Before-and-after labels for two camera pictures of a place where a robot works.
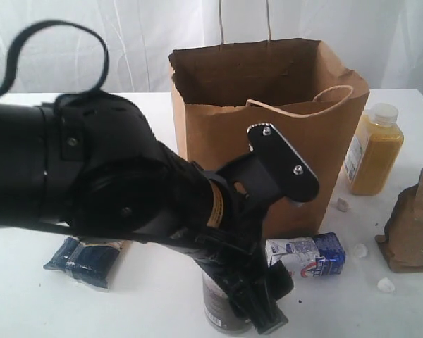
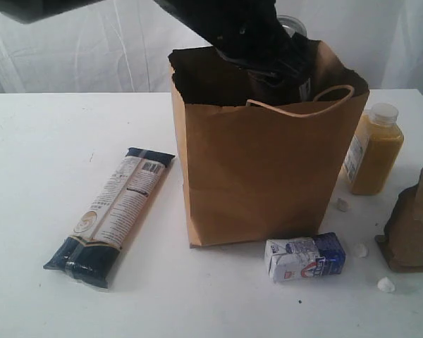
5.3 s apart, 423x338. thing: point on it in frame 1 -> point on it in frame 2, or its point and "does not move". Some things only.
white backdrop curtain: [392, 44] does not move
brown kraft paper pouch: [410, 238] does not move
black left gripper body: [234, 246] -> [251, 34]
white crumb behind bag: [342, 205] does not move
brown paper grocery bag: [295, 86] does not move
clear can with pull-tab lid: [220, 313] -> [295, 24]
